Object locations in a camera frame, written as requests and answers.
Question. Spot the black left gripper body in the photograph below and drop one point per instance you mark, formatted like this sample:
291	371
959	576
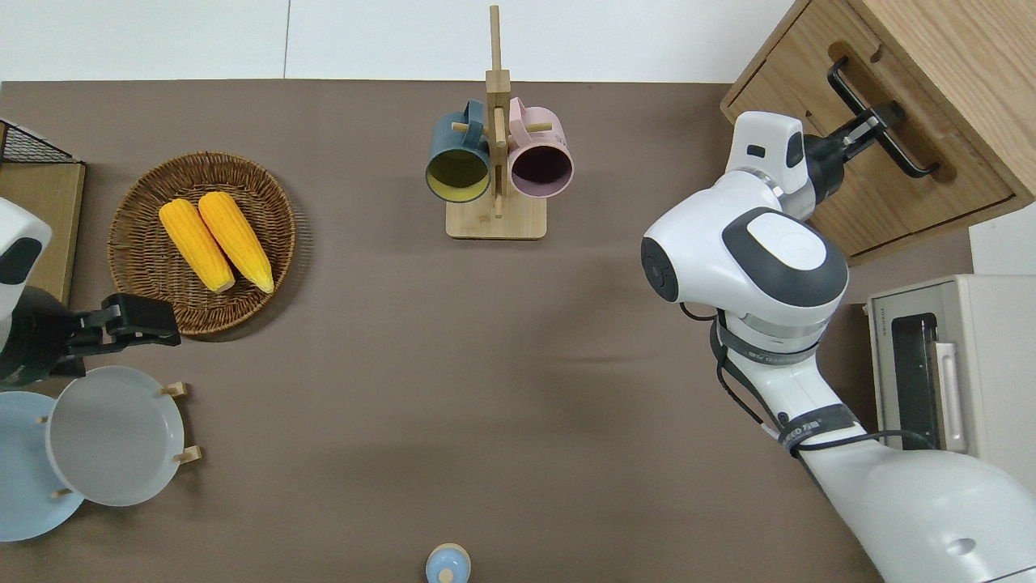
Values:
36	340

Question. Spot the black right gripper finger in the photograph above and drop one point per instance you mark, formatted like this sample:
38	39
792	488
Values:
870	139
878	117

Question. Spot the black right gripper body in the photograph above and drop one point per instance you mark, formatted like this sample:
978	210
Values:
824	162

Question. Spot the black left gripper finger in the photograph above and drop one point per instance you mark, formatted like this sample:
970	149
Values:
150	337
137	312

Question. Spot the wooden drawer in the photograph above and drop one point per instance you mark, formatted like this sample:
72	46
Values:
906	210

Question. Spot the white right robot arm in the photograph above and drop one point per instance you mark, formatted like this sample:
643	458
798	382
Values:
753	259

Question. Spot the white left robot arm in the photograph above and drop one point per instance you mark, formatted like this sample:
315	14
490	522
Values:
16	227

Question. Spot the round brown wicker basket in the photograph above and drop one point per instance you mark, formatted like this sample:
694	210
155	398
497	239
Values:
146	267

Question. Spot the wooden plate rack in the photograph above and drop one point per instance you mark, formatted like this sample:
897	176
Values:
178	389

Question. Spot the yellow corn cob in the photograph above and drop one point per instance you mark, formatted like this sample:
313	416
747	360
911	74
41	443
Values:
235	235
194	243

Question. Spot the light wooden cabinet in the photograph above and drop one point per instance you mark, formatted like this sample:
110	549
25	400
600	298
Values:
971	73

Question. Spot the grey plate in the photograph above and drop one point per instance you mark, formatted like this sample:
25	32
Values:
113	437

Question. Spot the flat wooden board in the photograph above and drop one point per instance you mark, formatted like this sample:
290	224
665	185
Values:
44	219

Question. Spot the light blue plate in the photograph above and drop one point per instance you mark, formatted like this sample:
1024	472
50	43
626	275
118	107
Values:
24	486

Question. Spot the brown table mat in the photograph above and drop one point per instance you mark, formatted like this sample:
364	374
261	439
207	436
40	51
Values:
405	364

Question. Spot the cream toaster oven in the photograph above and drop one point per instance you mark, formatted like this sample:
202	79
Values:
995	364

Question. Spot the pink mug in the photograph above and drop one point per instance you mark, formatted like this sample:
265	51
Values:
550	138

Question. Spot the wooden mug tree stand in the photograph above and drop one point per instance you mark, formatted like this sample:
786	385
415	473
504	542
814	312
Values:
495	219

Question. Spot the dark blue mug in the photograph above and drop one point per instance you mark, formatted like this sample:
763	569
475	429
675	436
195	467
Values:
449	138

